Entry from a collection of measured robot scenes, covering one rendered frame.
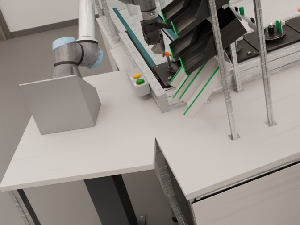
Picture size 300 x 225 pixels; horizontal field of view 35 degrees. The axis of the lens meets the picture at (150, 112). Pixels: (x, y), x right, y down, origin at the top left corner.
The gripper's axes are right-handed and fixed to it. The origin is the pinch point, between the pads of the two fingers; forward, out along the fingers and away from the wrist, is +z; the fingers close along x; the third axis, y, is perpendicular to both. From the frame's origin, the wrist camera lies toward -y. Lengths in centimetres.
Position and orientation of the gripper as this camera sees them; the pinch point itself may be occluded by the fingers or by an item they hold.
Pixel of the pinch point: (164, 54)
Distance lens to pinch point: 233.1
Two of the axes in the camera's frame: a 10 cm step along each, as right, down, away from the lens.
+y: -9.4, 3.3, -1.1
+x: 2.6, 4.7, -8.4
